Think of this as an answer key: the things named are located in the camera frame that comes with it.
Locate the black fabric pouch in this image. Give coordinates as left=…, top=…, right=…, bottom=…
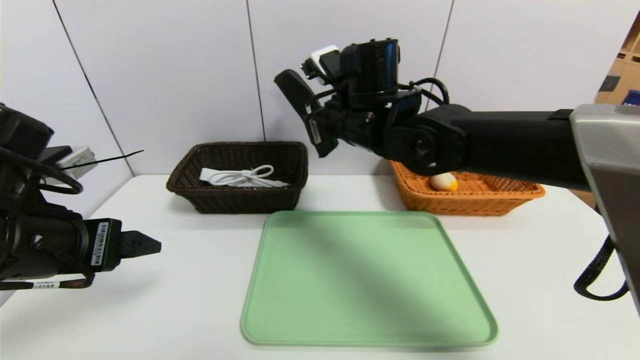
left=274, top=69, right=341, bottom=158

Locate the orange and white food item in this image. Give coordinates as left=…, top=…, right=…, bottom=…
left=430, top=172, right=458, bottom=193

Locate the thin tagged black cable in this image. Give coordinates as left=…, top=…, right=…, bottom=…
left=0, top=272, right=96, bottom=292

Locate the orange wicker basket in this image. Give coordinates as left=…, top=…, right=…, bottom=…
left=390, top=160, right=546, bottom=217

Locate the black cable tie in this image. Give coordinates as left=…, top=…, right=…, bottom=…
left=75, top=149, right=145, bottom=166

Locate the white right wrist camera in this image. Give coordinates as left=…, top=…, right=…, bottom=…
left=310, top=45, right=342, bottom=72

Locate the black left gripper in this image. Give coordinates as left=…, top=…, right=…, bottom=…
left=19, top=211, right=162, bottom=280

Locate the dark brown wicker basket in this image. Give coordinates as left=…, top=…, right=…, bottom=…
left=166, top=141, right=309, bottom=215

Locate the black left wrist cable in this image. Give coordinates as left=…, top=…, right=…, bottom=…
left=0, top=146, right=84, bottom=196

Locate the wooden shelf unit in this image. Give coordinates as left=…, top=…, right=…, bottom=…
left=595, top=10, right=640, bottom=106

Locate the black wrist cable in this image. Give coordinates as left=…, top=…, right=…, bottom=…
left=0, top=146, right=84, bottom=196
left=410, top=77, right=451, bottom=108

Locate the light green plastic tray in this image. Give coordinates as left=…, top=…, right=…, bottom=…
left=241, top=210, right=498, bottom=347

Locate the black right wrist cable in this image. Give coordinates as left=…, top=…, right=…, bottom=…
left=410, top=77, right=451, bottom=108

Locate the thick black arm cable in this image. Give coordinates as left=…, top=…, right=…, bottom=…
left=573, top=234, right=631, bottom=302

